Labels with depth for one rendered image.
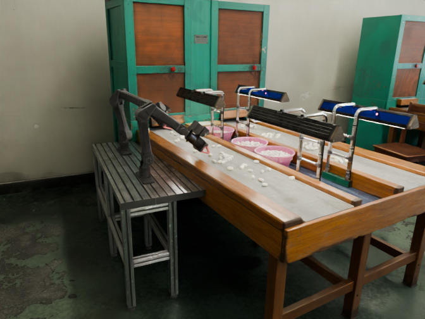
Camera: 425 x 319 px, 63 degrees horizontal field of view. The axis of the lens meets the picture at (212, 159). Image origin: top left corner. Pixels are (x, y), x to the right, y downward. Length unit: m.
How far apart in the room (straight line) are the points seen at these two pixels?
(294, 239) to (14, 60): 3.02
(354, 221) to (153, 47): 2.00
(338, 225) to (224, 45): 2.07
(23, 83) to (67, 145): 0.71
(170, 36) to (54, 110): 1.45
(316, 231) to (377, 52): 3.50
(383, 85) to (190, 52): 2.54
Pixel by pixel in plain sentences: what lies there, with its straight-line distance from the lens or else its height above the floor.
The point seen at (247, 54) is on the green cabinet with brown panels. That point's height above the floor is 1.36.
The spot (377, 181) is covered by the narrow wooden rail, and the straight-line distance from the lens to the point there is 2.04.
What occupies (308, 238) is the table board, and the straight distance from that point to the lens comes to 1.54.
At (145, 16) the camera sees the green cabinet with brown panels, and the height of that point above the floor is 1.63.
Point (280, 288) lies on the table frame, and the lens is 1.66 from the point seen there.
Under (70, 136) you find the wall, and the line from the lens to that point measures 3.86.
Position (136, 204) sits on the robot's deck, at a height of 0.65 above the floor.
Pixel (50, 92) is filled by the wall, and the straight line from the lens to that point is 3.78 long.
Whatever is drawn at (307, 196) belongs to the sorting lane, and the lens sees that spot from 1.76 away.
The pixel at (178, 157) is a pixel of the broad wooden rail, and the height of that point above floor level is 0.76.
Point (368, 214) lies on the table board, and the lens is 1.80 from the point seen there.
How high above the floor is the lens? 1.42
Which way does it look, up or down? 18 degrees down
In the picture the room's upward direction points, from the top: 1 degrees clockwise
